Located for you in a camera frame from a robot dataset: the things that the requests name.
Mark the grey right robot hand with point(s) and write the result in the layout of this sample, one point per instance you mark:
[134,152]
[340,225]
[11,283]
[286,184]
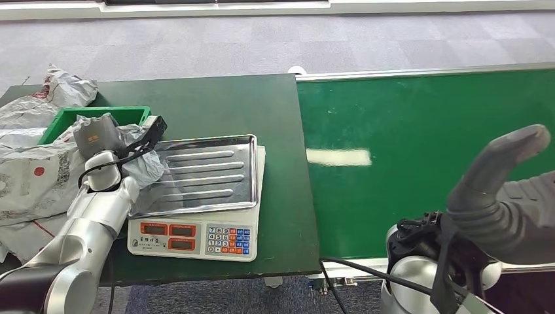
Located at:
[533,216]

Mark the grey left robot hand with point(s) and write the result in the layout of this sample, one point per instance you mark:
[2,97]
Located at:
[97,136]

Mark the grey plastic mailer package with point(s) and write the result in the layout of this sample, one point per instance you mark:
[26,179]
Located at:
[43,190]

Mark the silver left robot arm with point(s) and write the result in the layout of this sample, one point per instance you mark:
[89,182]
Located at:
[86,225]

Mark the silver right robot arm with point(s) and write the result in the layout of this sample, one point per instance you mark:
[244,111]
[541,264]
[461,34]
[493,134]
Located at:
[416,277]

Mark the white mailer package black print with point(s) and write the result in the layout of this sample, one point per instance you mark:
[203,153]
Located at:
[68,132]

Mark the crumpled white mailer package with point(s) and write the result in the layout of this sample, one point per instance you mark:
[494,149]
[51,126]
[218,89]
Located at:
[65,91]

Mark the white package red print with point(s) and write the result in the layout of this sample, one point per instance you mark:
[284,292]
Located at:
[17,138]

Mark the white package red lines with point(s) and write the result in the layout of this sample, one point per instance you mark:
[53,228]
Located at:
[21,238]

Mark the green conveyor belt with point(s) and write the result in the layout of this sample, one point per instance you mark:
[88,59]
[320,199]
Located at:
[368,108]

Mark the green plastic crate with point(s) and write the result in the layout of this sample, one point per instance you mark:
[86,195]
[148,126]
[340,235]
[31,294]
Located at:
[108,113]

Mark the steel scale tray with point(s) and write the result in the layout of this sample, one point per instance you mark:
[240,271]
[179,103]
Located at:
[208,173]

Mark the white electronic weighing scale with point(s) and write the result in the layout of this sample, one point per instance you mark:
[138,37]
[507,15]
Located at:
[200,242]

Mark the white round cap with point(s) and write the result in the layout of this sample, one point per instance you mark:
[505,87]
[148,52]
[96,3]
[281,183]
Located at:
[298,69]

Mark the white table foot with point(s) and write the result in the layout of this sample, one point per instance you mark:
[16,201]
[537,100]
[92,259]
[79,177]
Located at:
[273,282]

